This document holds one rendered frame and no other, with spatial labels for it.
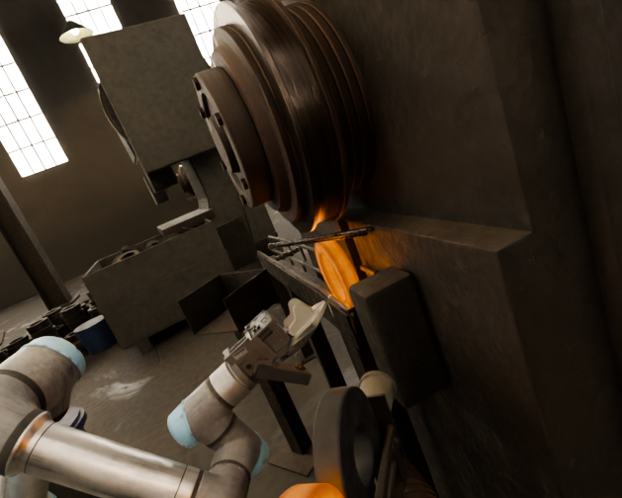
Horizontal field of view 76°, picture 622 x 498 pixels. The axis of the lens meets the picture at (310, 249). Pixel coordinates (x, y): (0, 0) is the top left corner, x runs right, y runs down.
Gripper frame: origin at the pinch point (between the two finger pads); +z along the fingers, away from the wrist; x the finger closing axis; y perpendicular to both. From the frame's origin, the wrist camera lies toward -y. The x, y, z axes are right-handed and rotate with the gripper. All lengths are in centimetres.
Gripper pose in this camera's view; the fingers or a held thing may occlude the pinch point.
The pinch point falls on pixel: (322, 308)
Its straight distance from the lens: 79.2
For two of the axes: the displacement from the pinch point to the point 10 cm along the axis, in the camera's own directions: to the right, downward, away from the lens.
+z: 7.3, -6.7, 1.2
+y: -6.2, -7.2, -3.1
